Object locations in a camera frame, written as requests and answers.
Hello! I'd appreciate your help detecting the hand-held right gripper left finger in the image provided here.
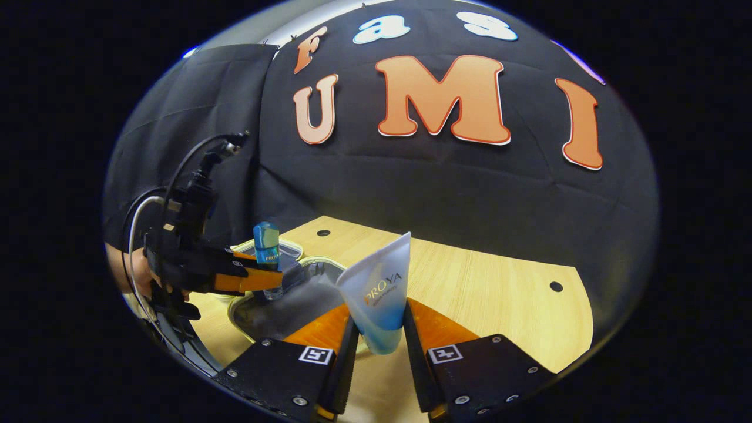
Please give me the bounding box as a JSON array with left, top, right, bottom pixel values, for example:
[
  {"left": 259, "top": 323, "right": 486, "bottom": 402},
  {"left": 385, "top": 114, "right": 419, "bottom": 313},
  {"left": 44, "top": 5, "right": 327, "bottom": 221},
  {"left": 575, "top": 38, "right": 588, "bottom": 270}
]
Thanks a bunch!
[{"left": 213, "top": 303, "right": 360, "bottom": 423}]

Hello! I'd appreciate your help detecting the grey cable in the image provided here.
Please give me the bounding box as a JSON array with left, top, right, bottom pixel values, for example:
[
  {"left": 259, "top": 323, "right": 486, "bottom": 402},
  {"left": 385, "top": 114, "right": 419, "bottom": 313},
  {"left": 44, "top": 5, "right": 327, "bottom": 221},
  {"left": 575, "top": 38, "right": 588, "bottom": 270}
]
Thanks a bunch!
[{"left": 126, "top": 196, "right": 194, "bottom": 359}]

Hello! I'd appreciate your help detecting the black cable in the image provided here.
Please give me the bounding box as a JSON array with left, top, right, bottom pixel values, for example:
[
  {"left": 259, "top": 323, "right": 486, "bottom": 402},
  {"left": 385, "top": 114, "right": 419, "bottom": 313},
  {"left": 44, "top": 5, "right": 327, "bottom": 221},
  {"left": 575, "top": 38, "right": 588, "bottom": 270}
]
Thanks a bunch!
[{"left": 160, "top": 133, "right": 249, "bottom": 236}]

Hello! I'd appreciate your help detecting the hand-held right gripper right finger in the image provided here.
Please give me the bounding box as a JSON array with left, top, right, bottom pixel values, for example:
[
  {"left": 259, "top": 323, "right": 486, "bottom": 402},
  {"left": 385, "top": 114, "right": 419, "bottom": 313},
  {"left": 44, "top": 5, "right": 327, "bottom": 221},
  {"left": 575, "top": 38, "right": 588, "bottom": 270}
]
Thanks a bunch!
[{"left": 402, "top": 297, "right": 557, "bottom": 422}]

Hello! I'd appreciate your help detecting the small blue bottle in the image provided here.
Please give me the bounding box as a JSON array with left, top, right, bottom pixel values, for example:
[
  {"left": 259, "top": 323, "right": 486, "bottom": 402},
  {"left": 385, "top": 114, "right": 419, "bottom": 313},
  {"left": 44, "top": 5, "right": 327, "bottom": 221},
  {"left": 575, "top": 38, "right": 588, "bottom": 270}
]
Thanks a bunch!
[{"left": 253, "top": 221, "right": 286, "bottom": 301}]

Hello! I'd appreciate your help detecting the white and blue tube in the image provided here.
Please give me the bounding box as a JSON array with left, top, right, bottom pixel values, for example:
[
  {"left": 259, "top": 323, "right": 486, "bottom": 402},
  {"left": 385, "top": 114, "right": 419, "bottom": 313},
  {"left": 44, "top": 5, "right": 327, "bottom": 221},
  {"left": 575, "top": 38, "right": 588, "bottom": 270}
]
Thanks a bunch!
[{"left": 336, "top": 231, "right": 412, "bottom": 355}]

